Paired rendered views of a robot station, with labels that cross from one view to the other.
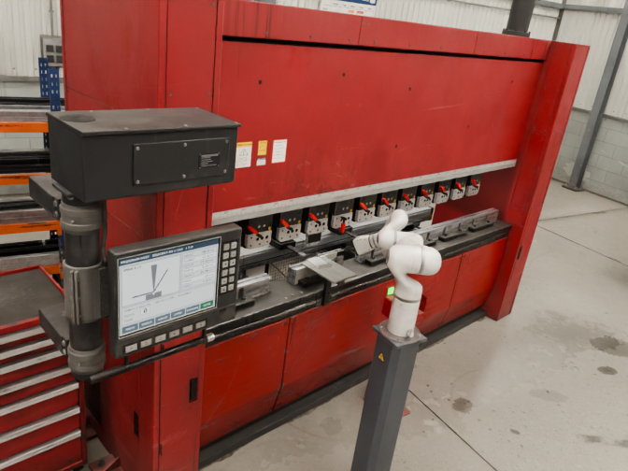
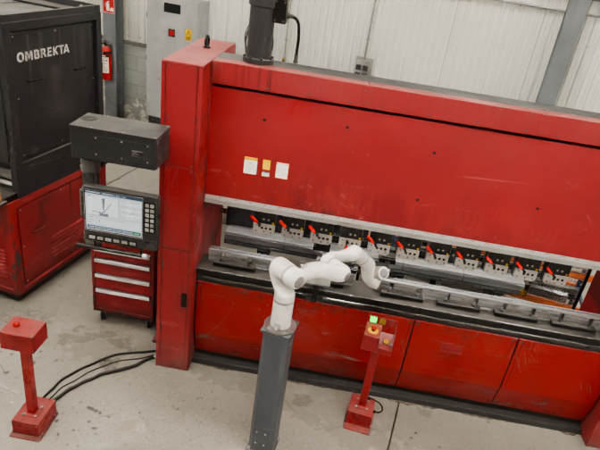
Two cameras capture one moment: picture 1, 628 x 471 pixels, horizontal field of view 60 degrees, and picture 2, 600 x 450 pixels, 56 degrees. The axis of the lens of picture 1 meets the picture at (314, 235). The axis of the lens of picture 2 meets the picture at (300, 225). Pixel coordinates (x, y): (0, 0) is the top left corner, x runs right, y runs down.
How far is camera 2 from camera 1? 2.60 m
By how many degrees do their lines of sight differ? 44
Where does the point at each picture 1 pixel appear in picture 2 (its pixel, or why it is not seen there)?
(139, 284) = (95, 205)
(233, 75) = (242, 112)
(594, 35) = not seen: outside the picture
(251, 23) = (254, 80)
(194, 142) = (127, 142)
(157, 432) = (159, 313)
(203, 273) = (133, 214)
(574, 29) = not seen: outside the picture
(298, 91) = (299, 131)
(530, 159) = not seen: outside the picture
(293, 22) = (291, 83)
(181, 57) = (175, 96)
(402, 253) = (275, 262)
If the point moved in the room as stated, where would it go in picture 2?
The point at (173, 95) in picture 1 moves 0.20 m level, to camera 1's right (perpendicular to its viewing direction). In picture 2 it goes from (170, 117) to (185, 128)
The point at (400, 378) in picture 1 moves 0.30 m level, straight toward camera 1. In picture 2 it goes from (269, 359) to (220, 368)
